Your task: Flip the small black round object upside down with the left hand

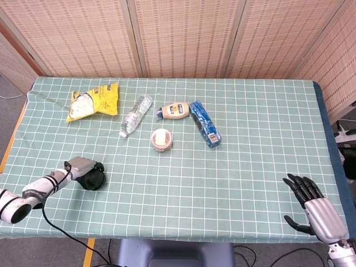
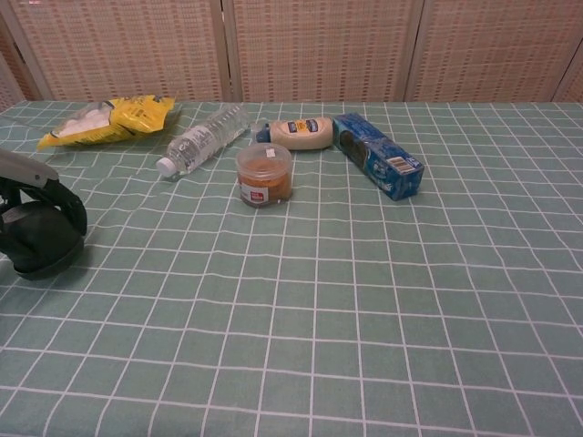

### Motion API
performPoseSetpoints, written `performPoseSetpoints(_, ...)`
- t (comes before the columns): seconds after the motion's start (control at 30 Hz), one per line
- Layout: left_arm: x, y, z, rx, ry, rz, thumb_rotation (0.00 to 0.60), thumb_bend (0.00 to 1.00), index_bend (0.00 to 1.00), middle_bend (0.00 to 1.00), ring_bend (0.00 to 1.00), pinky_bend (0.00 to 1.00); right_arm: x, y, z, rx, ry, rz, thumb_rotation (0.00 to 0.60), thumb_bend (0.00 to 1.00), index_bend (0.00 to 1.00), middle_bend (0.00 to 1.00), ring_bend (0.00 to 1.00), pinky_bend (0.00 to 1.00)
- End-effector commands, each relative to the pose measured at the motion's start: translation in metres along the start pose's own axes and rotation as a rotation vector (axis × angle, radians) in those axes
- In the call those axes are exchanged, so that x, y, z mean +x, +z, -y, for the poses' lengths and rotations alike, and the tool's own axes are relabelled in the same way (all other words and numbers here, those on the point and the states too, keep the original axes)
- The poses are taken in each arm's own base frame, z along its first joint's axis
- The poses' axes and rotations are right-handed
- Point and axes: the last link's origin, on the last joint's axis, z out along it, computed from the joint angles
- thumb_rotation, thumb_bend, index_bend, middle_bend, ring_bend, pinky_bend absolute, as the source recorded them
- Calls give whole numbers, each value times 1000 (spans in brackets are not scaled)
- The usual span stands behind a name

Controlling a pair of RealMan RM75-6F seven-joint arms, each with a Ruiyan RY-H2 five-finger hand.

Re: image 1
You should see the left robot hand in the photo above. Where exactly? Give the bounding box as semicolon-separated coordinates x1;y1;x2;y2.
64;156;105;181

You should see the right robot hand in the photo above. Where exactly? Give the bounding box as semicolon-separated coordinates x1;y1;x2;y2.
283;174;348;245

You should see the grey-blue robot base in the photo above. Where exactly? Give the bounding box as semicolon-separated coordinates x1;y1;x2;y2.
116;238;236;267

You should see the black floor object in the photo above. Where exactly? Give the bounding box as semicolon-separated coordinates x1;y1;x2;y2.
343;150;356;179

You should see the yellow snack bag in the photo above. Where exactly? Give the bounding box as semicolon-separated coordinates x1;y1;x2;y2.
65;81;120;123

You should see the clear plastic water bottle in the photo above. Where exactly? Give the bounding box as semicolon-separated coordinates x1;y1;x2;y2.
118;94;154;139

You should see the clear snack jar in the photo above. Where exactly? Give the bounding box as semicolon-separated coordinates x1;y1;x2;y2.
151;128;174;154

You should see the black and white floor device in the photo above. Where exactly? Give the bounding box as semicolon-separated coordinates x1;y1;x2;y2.
333;120;356;151

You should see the mayonnaise squeeze bottle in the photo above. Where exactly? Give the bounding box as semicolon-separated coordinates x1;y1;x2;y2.
155;101;191;122

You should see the green checked tablecloth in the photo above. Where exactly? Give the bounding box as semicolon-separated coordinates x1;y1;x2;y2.
0;76;350;244

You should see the blue cookie box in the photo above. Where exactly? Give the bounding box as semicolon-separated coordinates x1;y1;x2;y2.
189;100;223;149

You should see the bamboo folding screen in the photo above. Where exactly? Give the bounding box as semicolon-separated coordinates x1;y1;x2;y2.
0;0;356;117

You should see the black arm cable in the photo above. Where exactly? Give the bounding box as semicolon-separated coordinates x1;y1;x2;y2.
41;162;112;267

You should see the black floor cable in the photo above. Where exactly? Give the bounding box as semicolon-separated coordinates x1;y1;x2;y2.
233;244;332;267

